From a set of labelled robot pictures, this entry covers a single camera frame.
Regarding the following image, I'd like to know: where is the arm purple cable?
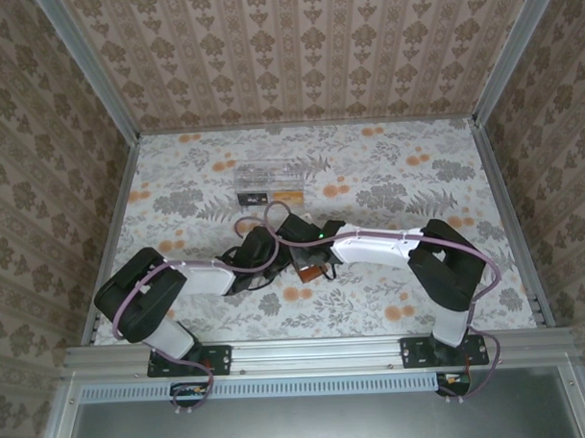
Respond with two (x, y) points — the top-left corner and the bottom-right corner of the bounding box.
(108, 202), (303, 419)
(232, 208), (509, 414)

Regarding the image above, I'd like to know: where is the grey metal panel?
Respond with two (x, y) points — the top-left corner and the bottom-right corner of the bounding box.
(66, 367), (585, 438)

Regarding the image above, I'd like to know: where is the grey slotted cable duct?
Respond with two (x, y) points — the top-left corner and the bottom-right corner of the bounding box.
(79, 371), (439, 405)

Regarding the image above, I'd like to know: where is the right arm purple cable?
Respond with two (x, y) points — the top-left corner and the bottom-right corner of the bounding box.
(232, 208), (509, 414)

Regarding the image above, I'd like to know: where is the brown leather card holder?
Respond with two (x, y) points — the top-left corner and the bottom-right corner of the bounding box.
(296, 265), (325, 283)

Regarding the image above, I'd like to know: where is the aluminium side rail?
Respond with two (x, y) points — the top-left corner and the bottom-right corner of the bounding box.
(75, 134), (149, 346)
(469, 116), (555, 329)

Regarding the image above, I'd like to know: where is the aluminium frame rail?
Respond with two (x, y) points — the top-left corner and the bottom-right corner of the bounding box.
(65, 328), (575, 381)

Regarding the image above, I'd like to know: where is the orange card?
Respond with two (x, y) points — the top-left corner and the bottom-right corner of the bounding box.
(270, 189), (305, 206)

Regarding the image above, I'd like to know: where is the clear acrylic box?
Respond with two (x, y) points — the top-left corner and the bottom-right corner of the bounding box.
(232, 158), (306, 210)

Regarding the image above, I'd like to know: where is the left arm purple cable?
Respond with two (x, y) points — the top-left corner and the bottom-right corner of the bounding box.
(108, 202), (303, 419)

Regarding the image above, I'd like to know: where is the left gripper thin black cable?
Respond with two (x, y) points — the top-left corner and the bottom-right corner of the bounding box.
(223, 243), (289, 295)

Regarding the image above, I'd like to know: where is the aluminium frame post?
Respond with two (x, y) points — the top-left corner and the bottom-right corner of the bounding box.
(467, 0), (559, 125)
(34, 0), (142, 145)

